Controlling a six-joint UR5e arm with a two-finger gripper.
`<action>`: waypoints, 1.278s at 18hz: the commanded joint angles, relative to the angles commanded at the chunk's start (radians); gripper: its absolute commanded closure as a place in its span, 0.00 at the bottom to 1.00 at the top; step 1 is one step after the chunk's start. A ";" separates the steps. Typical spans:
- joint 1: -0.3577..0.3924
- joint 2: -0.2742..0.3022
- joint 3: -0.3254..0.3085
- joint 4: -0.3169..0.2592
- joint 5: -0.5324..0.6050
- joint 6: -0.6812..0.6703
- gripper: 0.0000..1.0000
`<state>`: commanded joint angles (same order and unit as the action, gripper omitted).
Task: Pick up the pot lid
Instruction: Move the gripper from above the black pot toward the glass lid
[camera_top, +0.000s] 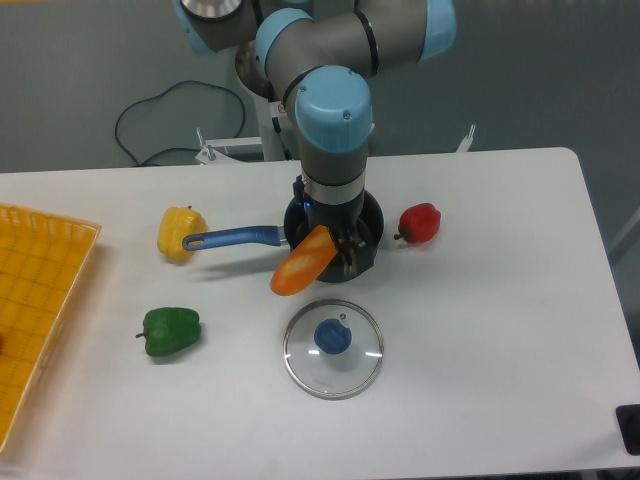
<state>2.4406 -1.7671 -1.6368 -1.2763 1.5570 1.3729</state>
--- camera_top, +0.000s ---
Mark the dark pot with blue handle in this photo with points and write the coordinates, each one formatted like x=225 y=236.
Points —
x=277 y=236

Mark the yellow bell pepper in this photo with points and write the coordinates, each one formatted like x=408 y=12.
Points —
x=175 y=225

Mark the glass lid with blue knob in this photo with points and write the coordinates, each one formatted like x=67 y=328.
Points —
x=333 y=349

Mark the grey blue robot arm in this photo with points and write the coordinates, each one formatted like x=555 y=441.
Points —
x=319 y=70

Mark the yellow plastic basket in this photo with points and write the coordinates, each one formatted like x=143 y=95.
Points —
x=43 y=256

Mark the red bell pepper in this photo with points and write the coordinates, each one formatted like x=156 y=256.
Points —
x=419 y=224

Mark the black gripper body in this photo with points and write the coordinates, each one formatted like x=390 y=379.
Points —
x=307 y=213

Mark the green bell pepper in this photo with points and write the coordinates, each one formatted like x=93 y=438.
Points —
x=168 y=330

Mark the black device at table corner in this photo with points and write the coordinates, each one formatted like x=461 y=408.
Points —
x=628 y=418

